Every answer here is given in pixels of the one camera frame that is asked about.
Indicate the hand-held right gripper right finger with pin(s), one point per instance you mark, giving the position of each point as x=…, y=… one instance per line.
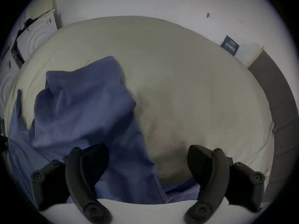
x=211, y=171

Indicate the white washing machine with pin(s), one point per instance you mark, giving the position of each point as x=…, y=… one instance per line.
x=30, y=41

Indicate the dark blue card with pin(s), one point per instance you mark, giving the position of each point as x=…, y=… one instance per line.
x=230, y=45

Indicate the grey padded headboard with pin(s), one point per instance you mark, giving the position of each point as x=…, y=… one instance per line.
x=278, y=115

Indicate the dark blue shirt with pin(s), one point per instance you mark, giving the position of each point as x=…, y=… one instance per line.
x=93, y=115

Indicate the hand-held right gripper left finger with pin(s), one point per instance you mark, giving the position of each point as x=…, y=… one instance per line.
x=79, y=171

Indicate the bed with beige sheet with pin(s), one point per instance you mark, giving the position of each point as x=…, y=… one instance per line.
x=186, y=97

